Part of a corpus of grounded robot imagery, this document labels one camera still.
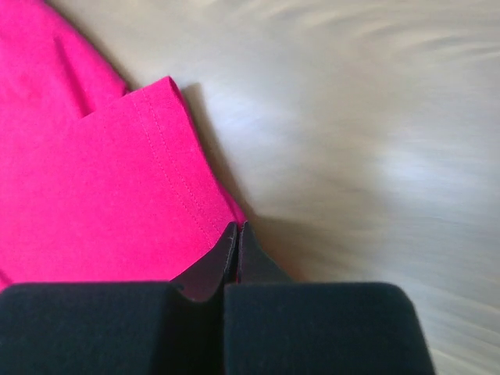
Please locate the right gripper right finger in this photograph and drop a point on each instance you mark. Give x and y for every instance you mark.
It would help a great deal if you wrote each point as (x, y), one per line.
(274, 325)

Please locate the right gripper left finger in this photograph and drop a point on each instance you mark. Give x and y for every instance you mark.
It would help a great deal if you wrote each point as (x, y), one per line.
(153, 327)

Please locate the pink t shirt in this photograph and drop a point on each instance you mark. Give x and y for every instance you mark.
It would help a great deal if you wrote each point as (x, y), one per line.
(98, 183)

